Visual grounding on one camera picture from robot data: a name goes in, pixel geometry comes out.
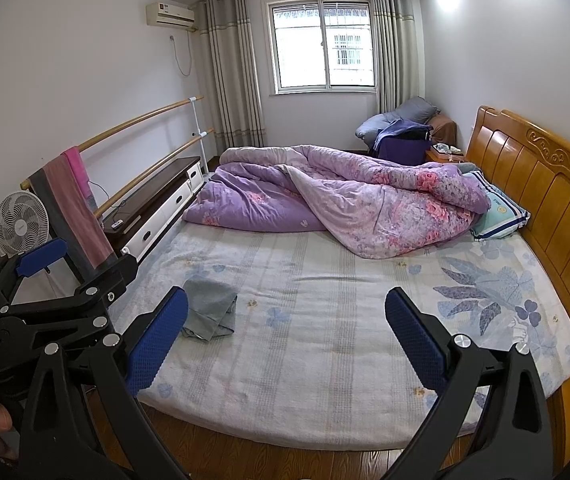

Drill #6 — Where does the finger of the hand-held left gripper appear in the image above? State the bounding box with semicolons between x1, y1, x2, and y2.
0;254;138;348
0;237;69;311

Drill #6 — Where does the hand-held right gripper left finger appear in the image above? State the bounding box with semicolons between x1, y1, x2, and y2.
5;287;189;480

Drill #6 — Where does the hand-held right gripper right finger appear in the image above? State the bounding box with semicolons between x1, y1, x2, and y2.
382;287;553;480

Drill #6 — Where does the grey-blue garment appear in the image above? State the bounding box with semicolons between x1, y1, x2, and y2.
181;277;238;342

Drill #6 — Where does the white electric fan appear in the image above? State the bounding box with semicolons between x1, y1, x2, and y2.
0;191;51;257

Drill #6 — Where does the grey and pink striped towel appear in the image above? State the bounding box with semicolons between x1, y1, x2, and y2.
28;152;118;281

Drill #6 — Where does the bed with floral sheet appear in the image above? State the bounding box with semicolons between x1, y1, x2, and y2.
110;220;570;453

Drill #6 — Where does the dark-topped white low cabinet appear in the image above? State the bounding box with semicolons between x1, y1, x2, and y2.
100;156;203;263

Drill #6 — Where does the purple floral quilt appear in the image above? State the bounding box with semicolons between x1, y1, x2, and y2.
181;144;492;260

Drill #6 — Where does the blue green striped pillow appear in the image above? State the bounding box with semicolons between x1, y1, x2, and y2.
470;170;532;241

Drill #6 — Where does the wooden nightstand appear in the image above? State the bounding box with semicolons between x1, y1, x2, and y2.
425;145;467;165

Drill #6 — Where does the wooden headboard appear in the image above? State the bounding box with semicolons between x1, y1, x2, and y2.
465;106;570;471

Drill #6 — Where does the black garment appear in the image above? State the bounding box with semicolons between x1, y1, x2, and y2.
394;126;432;142

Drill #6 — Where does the brown armchair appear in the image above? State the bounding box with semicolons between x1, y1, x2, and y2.
427;112;460;150

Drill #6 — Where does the blue-grey pillow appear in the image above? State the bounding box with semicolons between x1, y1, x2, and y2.
356;112;392;147

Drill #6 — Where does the grey beige curtain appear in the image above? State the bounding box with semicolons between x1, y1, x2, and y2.
369;0;422;113
196;0;266;150

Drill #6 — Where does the grey pillow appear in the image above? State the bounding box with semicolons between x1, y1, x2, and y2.
382;96;440;125

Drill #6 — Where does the window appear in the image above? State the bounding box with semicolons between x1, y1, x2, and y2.
265;0;378;95

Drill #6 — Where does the long wooden wall bar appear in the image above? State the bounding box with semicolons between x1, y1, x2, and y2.
20;96;205;191
92;129;214;218

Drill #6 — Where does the white bar support post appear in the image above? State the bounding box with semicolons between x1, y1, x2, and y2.
190;97;209;181

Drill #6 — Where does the air conditioner power cord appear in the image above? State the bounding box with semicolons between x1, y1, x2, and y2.
170;35;194;77

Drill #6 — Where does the white wall air conditioner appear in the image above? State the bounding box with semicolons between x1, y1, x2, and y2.
145;2;197;31

